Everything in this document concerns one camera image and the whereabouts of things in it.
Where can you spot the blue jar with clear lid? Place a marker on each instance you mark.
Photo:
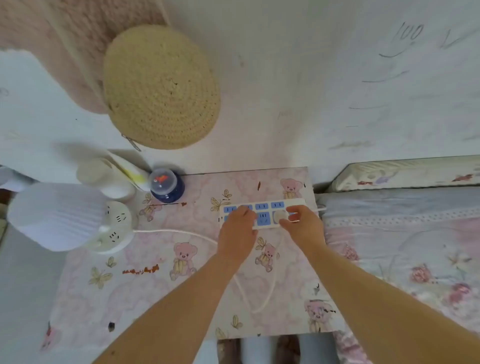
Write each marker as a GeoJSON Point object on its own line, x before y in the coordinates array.
{"type": "Point", "coordinates": [167, 187]}

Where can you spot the person's right hand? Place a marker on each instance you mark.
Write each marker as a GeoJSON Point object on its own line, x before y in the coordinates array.
{"type": "Point", "coordinates": [307, 232]}

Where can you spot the person's left hand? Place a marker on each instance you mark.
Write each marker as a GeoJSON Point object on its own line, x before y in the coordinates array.
{"type": "Point", "coordinates": [236, 234]}

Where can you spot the white lamp with pleated shade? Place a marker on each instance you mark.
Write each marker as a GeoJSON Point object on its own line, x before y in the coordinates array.
{"type": "Point", "coordinates": [56, 215]}

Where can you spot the person's left forearm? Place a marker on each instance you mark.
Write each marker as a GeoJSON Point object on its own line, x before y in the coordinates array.
{"type": "Point", "coordinates": [180, 311]}

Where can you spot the person's right forearm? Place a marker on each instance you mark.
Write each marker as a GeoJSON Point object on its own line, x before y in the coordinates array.
{"type": "Point", "coordinates": [375, 311]}

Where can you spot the white cylindrical container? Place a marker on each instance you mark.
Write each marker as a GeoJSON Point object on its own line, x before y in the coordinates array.
{"type": "Point", "coordinates": [101, 176]}

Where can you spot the white power strip blue sockets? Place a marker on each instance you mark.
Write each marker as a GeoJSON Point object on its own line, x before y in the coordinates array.
{"type": "Point", "coordinates": [268, 212]}

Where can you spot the white and yellow tube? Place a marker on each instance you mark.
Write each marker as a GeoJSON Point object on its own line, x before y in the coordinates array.
{"type": "Point", "coordinates": [133, 174]}

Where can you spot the pink fluffy plush bag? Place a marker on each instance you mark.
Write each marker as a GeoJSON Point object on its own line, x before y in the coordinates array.
{"type": "Point", "coordinates": [56, 30]}

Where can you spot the floral mattress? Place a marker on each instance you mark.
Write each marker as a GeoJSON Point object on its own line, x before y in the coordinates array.
{"type": "Point", "coordinates": [405, 174]}

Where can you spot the pink bear-patterned table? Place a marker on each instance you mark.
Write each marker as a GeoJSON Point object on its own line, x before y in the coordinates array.
{"type": "Point", "coordinates": [123, 292]}

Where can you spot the round woven straw bag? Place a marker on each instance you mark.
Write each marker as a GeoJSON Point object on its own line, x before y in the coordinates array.
{"type": "Point", "coordinates": [161, 86]}

